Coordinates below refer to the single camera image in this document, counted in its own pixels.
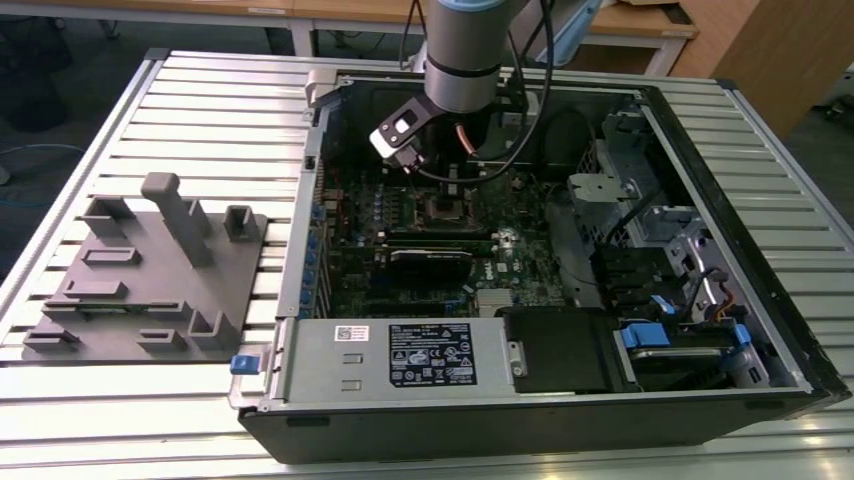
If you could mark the black chair base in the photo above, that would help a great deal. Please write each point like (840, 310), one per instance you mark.
(842, 107)

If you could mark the silver drive cage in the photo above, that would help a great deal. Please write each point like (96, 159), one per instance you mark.
(621, 150)

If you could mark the wooden desk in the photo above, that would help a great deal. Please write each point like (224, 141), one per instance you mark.
(134, 6)
(641, 25)

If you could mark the silver chipset heat sink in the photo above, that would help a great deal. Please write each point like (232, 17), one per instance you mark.
(497, 297)

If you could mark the black PC case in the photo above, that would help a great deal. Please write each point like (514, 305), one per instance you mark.
(467, 435)

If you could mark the silver power supply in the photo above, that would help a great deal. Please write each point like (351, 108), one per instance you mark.
(314, 360)

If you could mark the green motherboard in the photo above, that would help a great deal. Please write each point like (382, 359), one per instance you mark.
(534, 260)

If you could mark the green RAM stick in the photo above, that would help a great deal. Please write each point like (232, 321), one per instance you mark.
(114, 310)

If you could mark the wooden cabinet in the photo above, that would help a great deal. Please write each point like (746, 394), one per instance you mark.
(767, 50)

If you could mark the black RAM slot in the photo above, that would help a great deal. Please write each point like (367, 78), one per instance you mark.
(441, 236)
(441, 230)
(441, 241)

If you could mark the blue plastic clip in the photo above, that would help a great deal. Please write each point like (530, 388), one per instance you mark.
(741, 335)
(663, 305)

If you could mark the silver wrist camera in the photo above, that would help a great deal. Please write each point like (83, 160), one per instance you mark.
(398, 130)

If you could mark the grey parts rack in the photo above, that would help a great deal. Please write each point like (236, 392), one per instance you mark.
(167, 300)

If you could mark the blue case latch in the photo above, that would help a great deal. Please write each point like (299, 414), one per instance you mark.
(243, 365)

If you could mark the CPU socket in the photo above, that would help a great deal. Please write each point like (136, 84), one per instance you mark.
(421, 212)

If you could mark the silver metal bracket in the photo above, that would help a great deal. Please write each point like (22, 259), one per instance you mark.
(594, 187)

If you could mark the hard disk in blue carrier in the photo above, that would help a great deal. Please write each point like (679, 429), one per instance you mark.
(643, 335)

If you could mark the black graphics card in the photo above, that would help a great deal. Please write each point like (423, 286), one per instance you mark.
(427, 272)

